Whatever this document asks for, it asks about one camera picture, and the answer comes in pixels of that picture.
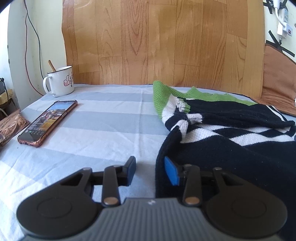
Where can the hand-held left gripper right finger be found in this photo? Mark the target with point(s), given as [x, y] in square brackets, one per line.
[171, 171]

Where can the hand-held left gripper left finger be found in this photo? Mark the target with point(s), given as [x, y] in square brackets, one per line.
[131, 171]

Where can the dark striped knit sweater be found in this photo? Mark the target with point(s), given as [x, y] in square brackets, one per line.
[231, 150]

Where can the blue striped bed sheet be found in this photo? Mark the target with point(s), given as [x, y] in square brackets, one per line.
[104, 129]

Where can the smartphone in clear case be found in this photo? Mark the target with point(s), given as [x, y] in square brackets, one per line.
[46, 122]

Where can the white enamel mug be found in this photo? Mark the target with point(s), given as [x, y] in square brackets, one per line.
[61, 83]

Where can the brown snack packet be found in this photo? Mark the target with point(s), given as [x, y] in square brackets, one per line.
[11, 126]

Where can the wood-pattern vinyl sheet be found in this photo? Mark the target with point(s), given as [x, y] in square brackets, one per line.
[150, 41]

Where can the wooden spoon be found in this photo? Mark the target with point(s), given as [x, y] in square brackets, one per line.
[52, 65]

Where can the brown seat cushion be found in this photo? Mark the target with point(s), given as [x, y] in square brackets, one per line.
[277, 76]

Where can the black power adapter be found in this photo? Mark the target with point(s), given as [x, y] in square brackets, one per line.
[2, 85]

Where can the black tape cross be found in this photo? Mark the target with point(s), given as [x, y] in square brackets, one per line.
[283, 50]

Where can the white charger adapter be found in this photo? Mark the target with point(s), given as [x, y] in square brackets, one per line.
[286, 29]

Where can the white power strip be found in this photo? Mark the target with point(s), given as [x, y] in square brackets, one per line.
[286, 15]

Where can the black tape strip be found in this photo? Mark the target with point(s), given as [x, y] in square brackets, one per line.
[268, 2]

